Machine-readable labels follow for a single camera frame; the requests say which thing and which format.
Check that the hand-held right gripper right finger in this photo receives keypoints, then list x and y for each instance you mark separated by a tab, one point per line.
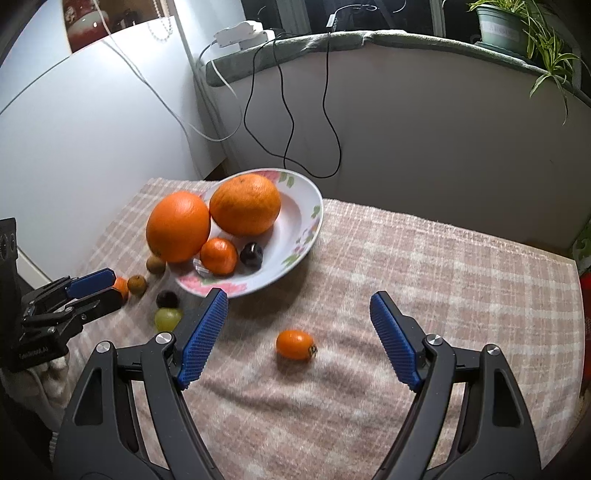
397	344

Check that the large smooth orange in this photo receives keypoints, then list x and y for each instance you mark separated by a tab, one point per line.
178	226

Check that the floral white plate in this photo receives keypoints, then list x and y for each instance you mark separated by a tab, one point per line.
295	230

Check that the red and white vase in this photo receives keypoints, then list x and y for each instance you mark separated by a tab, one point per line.
85	23

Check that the brown longan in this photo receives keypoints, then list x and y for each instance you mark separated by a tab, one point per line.
137	285
155	265

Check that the checked beige blanket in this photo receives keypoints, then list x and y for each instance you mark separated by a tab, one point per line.
369	258

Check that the wooden shelf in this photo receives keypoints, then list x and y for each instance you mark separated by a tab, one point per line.
134	14

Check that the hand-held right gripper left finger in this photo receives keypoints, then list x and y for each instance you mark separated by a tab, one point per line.
203	339

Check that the white power strip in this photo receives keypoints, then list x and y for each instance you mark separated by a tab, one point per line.
240	34

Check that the small orange tangerine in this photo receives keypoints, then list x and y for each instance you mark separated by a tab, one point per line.
122	286
219	257

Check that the grey sill cloth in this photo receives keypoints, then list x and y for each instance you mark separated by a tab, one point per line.
415	44

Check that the large bumpy orange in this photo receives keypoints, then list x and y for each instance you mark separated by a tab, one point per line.
245	205

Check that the green grape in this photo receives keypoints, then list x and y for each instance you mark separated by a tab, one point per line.
167	319

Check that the white cabinet panel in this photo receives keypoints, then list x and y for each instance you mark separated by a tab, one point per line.
92	138

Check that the dark purple grape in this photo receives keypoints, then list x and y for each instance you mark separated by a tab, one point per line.
167	299
251	254

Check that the potted spider plant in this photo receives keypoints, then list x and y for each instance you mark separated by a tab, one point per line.
503	27

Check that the white window frame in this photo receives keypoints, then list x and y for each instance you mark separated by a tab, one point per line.
437	18

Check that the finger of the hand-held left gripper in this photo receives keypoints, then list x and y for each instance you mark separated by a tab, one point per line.
90	282
92	308

